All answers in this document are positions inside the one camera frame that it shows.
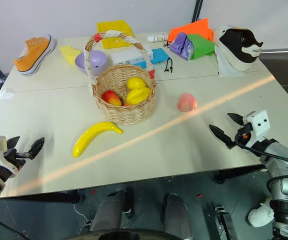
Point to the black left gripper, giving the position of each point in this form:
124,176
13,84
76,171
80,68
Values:
16,156

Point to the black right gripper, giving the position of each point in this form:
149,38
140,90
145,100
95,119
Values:
242,137

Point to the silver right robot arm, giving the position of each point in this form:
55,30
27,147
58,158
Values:
286,175

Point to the yellow star fruit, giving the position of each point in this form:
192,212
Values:
137,95

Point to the pink peach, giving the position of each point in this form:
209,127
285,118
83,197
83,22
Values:
187,102

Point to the white tape piece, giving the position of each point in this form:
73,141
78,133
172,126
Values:
5,94

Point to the white paper sheet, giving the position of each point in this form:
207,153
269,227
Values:
225,67

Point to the yellow banana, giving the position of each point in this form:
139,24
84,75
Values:
91,137

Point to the black and white sneaker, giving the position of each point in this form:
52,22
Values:
239,50

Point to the green folded cloth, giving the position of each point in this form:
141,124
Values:
201,47

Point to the orange canvas sneaker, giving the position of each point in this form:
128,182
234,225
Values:
32,56

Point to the white rounded object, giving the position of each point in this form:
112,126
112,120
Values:
260,213

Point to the black metal floor stand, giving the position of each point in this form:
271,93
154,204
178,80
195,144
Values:
224,220

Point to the purple foil bag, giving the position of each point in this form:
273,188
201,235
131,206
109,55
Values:
182,47

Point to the red yellow mango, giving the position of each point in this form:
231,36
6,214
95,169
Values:
111,98

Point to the blue sponge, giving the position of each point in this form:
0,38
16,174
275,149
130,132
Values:
160,55

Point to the dark rounded robot leg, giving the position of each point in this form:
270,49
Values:
177,215
107,212

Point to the yellow lemon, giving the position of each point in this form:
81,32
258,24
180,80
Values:
136,83

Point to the purple plastic bowl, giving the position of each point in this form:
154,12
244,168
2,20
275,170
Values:
97,61

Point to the white Dove tube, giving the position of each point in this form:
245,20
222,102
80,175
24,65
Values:
157,38

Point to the white rectangular box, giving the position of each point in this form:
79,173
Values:
127,57

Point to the dark curved robot torso edge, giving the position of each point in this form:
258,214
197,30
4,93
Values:
124,235

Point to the yellow container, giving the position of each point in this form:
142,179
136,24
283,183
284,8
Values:
114,30

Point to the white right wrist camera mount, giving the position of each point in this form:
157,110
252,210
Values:
259,123

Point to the black table frame bar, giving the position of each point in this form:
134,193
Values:
46,198

